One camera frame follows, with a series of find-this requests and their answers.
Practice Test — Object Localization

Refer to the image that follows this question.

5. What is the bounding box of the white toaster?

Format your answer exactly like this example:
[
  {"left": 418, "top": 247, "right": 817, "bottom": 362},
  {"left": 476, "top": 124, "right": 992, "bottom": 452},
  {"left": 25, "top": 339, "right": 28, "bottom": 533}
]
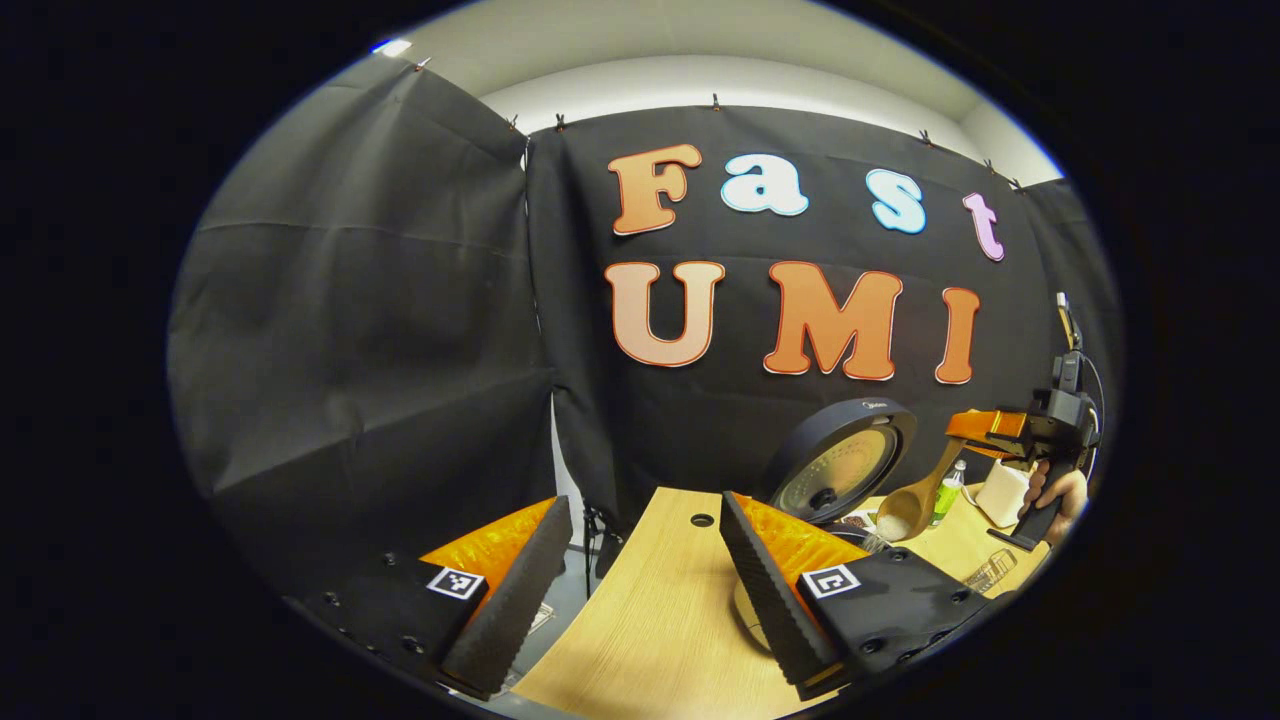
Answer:
[{"left": 975, "top": 458, "right": 1036, "bottom": 528}]

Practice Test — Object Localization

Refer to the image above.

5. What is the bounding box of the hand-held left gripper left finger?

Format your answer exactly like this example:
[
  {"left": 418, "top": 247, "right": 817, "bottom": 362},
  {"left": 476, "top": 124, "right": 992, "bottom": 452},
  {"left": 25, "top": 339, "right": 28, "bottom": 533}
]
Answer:
[{"left": 288, "top": 494, "right": 576, "bottom": 701}]

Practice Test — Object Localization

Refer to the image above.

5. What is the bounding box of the black rice cooker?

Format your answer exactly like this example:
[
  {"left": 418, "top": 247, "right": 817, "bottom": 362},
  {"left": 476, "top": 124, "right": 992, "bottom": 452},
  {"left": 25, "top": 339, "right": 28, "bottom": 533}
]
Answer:
[{"left": 733, "top": 398, "right": 918, "bottom": 651}]

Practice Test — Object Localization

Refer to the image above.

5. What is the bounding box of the black backdrop cloth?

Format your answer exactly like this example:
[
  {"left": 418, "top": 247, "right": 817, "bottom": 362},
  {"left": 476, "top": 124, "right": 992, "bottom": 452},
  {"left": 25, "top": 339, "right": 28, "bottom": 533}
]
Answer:
[{"left": 168, "top": 58, "right": 1126, "bottom": 591}]

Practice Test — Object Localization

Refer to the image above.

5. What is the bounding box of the wooden spoon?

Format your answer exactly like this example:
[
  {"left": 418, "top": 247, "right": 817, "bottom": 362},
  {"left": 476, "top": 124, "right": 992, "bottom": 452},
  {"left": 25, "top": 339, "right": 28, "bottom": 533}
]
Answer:
[{"left": 875, "top": 438, "right": 968, "bottom": 542}]

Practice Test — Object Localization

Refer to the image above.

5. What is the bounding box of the green drink bottle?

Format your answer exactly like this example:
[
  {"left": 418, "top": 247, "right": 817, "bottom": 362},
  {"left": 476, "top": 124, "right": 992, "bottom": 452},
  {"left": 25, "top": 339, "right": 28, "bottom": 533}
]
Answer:
[{"left": 930, "top": 460, "right": 968, "bottom": 528}]

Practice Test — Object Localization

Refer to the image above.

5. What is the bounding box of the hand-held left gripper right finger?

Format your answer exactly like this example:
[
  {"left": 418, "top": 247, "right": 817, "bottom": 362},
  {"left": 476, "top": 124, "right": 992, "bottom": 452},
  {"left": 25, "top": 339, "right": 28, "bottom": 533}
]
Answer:
[{"left": 718, "top": 490, "right": 993, "bottom": 701}]

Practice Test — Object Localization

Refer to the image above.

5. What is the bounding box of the black tripod stand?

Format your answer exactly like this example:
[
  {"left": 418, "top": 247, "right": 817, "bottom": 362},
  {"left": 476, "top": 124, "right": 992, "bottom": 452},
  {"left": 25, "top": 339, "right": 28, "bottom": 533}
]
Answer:
[{"left": 580, "top": 505, "right": 623, "bottom": 601}]

